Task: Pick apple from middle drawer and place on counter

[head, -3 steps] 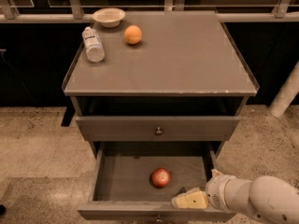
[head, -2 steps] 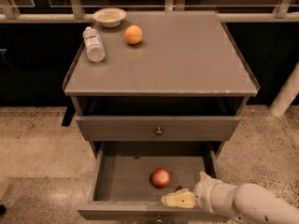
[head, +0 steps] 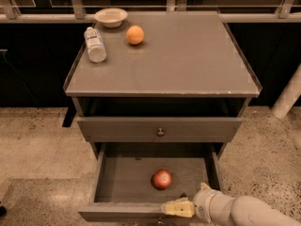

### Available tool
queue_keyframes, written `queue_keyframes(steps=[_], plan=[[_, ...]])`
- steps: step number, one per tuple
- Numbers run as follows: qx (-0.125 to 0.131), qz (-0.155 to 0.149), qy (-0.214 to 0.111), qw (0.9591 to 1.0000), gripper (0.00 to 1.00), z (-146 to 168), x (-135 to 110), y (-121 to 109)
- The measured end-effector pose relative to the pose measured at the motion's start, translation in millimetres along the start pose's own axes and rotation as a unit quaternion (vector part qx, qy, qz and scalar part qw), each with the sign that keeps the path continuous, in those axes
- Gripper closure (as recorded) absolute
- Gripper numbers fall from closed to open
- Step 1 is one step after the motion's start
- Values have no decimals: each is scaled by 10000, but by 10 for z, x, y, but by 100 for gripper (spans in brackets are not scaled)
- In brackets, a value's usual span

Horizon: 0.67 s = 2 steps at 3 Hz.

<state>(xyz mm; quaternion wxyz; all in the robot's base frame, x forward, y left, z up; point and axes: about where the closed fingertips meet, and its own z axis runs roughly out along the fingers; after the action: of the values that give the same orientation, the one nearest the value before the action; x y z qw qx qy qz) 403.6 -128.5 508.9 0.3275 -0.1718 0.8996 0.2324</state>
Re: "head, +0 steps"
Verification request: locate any grey top drawer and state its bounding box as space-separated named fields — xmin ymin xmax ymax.
xmin=77 ymin=117 xmax=242 ymax=143

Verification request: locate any open grey middle drawer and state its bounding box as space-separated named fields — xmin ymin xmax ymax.
xmin=79 ymin=142 xmax=224 ymax=225

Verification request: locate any white bowl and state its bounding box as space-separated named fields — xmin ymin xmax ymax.
xmin=94 ymin=8 xmax=128 ymax=28

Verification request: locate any grey wooden drawer cabinet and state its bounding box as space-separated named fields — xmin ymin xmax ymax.
xmin=62 ymin=10 xmax=262 ymax=162

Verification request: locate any brass top drawer knob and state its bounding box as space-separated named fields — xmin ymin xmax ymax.
xmin=157 ymin=128 xmax=165 ymax=137

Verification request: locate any metal window railing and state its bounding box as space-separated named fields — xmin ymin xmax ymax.
xmin=0 ymin=0 xmax=301 ymax=23

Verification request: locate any orange fruit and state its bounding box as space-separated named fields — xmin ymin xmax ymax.
xmin=126 ymin=25 xmax=144 ymax=45

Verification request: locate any white pipe post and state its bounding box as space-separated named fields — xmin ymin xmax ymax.
xmin=271 ymin=64 xmax=301 ymax=119

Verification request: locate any red apple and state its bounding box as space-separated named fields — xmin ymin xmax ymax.
xmin=152 ymin=169 xmax=173 ymax=189

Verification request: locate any black object at floor edge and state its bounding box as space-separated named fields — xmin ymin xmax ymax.
xmin=0 ymin=205 xmax=7 ymax=217

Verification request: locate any clear plastic water bottle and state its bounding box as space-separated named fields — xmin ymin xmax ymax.
xmin=84 ymin=26 xmax=106 ymax=63

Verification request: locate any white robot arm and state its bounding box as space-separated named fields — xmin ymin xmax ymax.
xmin=161 ymin=183 xmax=301 ymax=226

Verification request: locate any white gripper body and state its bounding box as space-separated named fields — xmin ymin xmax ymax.
xmin=193 ymin=188 xmax=221 ymax=223

